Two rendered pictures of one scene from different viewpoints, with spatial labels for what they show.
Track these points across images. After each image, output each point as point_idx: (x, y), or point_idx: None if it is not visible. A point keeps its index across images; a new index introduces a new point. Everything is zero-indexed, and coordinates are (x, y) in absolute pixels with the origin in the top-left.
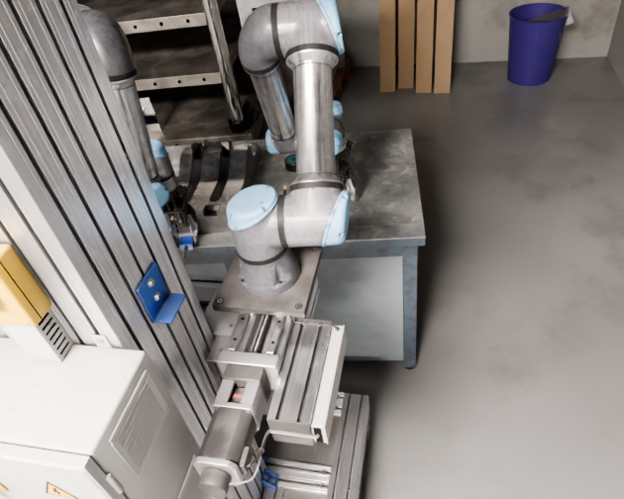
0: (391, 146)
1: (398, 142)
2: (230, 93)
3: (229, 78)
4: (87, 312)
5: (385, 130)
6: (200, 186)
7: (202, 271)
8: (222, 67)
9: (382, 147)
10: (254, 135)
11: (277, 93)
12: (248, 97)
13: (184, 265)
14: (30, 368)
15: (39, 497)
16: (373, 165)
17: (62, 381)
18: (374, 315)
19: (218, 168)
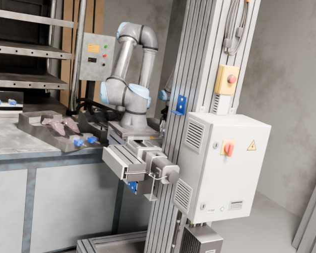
0: (155, 121)
1: (156, 120)
2: (75, 94)
3: (77, 86)
4: (235, 96)
5: (146, 117)
6: (103, 124)
7: (109, 167)
8: (75, 80)
9: (152, 121)
10: None
11: None
12: (80, 98)
13: (102, 163)
14: (220, 116)
15: (240, 156)
16: (157, 126)
17: (234, 117)
18: None
19: (105, 118)
